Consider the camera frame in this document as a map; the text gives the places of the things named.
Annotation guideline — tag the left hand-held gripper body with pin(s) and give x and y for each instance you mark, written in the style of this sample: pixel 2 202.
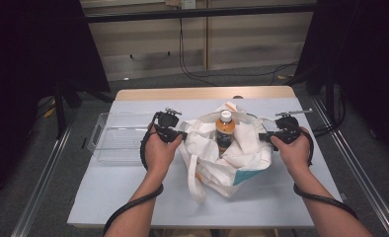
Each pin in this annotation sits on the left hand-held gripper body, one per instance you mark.
pixel 166 123

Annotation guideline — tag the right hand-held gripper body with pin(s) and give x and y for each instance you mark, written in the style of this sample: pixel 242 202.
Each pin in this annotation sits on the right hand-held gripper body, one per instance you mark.
pixel 288 130

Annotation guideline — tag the white patterned tote bag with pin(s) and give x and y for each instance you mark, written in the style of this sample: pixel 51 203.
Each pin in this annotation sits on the white patterned tote bag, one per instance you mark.
pixel 222 171

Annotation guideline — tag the person's right hand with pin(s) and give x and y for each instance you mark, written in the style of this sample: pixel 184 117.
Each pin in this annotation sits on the person's right hand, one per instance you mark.
pixel 294 154

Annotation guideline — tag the person's left hand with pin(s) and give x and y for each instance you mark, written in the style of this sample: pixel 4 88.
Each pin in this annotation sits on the person's left hand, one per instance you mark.
pixel 158 154

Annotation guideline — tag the orange drink bottle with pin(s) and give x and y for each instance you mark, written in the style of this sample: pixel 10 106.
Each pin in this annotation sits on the orange drink bottle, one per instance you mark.
pixel 224 130

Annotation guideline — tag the clear plastic container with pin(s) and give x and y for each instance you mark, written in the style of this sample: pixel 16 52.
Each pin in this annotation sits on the clear plastic container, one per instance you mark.
pixel 116 141

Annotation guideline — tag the black stand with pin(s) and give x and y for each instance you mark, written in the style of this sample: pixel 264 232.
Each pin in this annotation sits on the black stand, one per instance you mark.
pixel 330 95
pixel 60 108

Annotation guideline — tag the light blue table mat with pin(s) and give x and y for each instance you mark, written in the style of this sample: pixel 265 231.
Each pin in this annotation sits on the light blue table mat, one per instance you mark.
pixel 116 197

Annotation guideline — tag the black curtain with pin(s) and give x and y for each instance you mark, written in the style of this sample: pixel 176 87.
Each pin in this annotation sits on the black curtain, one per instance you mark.
pixel 363 49
pixel 24 65

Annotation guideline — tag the black horizontal bar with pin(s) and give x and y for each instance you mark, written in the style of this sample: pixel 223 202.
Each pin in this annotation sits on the black horizontal bar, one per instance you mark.
pixel 199 13

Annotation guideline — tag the yellow floor tape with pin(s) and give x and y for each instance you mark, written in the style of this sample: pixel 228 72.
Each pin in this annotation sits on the yellow floor tape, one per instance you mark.
pixel 49 112

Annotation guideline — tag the metal floor rail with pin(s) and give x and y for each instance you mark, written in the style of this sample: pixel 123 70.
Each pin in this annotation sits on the metal floor rail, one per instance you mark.
pixel 41 184
pixel 363 174

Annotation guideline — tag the white wall socket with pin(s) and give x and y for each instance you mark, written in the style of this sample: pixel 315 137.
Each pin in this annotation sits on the white wall socket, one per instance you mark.
pixel 189 4

